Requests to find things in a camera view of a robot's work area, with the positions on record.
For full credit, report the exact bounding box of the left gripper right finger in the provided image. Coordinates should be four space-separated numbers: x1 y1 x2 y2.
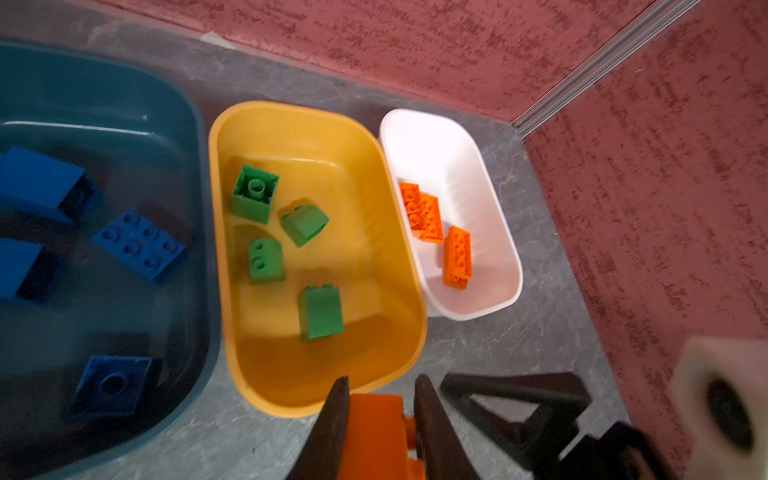
414 374 479 479

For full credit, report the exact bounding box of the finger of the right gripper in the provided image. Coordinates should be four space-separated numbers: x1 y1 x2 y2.
440 372 592 471

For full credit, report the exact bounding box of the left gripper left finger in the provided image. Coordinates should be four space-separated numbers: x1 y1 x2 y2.
287 376 350 480

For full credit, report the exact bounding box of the orange lego diagonal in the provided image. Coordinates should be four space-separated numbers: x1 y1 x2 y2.
443 226 473 290

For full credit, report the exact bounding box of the orange lego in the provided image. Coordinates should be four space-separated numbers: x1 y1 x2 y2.
418 193 444 244
338 394 426 479
399 182 425 236

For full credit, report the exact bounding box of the yellow plastic bin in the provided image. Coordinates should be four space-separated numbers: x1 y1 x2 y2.
208 101 427 418

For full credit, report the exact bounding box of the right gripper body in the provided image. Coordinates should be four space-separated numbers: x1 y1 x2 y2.
533 422 672 480

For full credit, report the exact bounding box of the blue lego top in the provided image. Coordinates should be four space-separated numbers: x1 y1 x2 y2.
1 147 101 224
1 238 64 304

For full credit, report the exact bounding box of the small blue lego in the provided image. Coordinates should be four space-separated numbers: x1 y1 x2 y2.
68 355 153 419

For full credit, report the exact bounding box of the small green lego top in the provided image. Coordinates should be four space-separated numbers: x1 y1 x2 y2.
281 204 330 248

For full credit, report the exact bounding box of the teal plastic bin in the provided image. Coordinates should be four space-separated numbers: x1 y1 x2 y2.
1 39 220 479

